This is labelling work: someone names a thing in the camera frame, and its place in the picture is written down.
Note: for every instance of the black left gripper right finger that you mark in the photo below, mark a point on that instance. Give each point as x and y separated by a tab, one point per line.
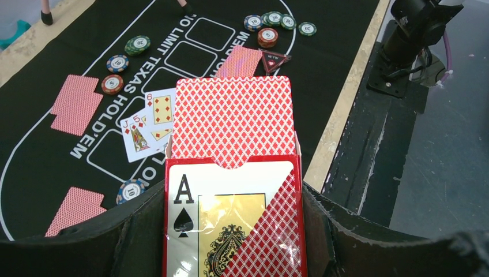
340	242

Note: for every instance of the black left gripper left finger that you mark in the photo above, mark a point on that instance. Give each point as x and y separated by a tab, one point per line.
124	241

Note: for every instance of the red playing card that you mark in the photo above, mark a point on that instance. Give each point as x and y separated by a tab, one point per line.
241	62
72	85
76	113
78	206

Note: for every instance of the face-up playing card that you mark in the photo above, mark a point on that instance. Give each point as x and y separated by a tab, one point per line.
156	136
138	140

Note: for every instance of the red playing card box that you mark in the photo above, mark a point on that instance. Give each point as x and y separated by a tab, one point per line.
233	181

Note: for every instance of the face-up six of diamonds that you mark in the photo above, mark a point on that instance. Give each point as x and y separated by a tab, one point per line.
160	106

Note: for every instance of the red poker chip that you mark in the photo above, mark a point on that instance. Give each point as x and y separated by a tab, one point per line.
267	37
112	84

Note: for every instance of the red triangular dealer button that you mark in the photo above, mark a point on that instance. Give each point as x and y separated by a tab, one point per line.
272	61

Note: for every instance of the green poker chip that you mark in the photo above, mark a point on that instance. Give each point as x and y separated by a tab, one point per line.
137	45
272	19
288	22
307	29

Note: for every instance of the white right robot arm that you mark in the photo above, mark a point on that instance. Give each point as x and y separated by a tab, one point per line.
419	25

